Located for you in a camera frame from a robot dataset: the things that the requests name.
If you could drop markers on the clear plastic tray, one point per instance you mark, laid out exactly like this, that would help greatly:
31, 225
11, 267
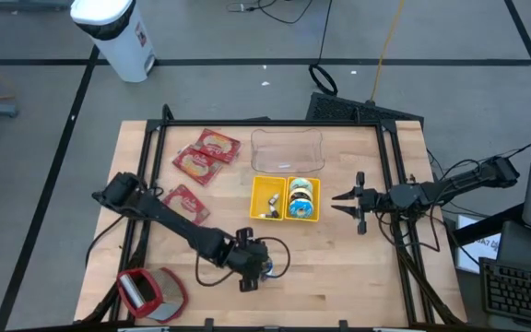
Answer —
265, 157

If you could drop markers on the black keyboard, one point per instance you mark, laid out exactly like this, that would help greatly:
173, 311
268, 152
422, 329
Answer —
519, 290

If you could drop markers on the white paper sheet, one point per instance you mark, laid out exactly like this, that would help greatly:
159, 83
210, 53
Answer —
477, 251

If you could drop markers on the black table edge bracket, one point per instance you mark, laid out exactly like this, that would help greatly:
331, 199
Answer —
208, 325
343, 325

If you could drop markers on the grey floor bar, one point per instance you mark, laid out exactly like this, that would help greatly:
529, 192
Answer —
26, 4

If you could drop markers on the pale sprinkled donut toy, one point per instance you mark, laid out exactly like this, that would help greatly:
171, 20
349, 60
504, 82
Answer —
302, 183

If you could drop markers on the black perforated panel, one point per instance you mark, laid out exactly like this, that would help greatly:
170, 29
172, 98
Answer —
339, 108

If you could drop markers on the black metal table frame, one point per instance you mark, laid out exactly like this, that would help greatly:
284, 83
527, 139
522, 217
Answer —
270, 123

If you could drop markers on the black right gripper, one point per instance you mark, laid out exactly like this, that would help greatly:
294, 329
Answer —
368, 201

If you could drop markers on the yellow slotted plastic basket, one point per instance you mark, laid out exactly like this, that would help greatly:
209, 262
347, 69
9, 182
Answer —
258, 193
317, 184

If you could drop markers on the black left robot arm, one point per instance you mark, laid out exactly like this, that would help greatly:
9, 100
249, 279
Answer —
173, 221

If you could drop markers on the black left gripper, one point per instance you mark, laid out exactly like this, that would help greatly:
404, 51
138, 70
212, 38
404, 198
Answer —
247, 258

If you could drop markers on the blue frosted donut toy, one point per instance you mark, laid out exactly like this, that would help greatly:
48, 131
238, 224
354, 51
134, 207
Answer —
295, 211

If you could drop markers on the blue dropper bottle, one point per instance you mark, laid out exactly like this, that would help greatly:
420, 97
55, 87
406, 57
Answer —
270, 267

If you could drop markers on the red tape dispenser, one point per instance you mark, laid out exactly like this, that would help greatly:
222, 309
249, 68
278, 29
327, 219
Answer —
173, 295

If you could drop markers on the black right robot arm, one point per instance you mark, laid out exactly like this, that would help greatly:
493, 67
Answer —
454, 184

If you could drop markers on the black desk bar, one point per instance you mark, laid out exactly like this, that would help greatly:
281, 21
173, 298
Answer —
487, 226

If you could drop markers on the red snack packet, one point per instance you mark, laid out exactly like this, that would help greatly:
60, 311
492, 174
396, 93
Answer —
187, 205
217, 145
196, 166

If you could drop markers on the cream donut toy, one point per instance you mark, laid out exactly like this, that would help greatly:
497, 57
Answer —
300, 195

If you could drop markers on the white trash can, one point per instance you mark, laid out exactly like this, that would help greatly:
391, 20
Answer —
118, 46

